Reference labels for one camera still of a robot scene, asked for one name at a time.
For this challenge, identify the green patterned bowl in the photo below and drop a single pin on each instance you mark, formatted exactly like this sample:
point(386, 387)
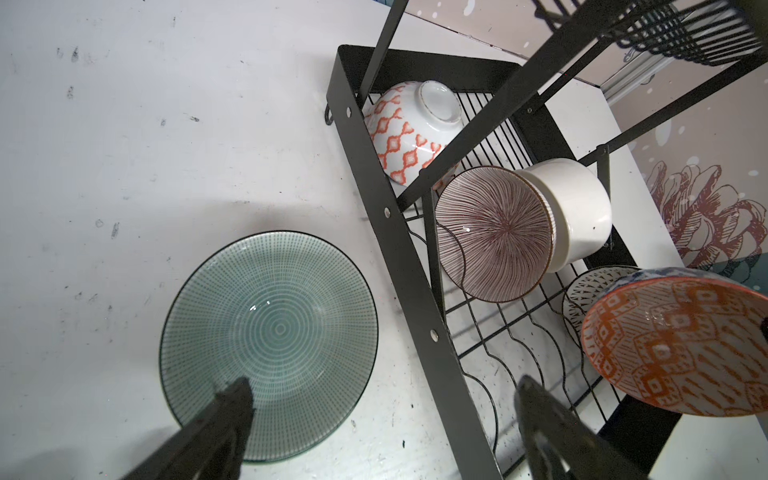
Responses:
point(293, 315)

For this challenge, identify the black wire dish rack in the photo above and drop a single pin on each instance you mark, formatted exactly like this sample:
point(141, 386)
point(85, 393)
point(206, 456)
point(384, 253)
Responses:
point(729, 33)

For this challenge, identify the white maroon sunburst bowl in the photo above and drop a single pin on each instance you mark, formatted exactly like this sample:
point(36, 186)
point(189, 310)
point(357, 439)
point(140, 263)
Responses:
point(586, 289)

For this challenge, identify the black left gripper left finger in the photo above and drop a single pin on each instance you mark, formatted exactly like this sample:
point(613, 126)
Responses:
point(211, 446)

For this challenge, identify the white red patterned bowl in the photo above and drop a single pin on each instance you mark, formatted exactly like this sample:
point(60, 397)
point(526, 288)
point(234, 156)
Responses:
point(410, 125)

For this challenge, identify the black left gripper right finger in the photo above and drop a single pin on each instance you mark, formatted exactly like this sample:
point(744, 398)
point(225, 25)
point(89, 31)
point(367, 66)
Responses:
point(558, 445)

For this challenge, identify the pink ribbed bowl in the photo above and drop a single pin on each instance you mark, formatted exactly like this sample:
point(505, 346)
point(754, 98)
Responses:
point(496, 234)

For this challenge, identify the white ceramic bowl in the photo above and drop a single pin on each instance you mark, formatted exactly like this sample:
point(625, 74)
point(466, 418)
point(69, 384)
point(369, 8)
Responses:
point(580, 205)

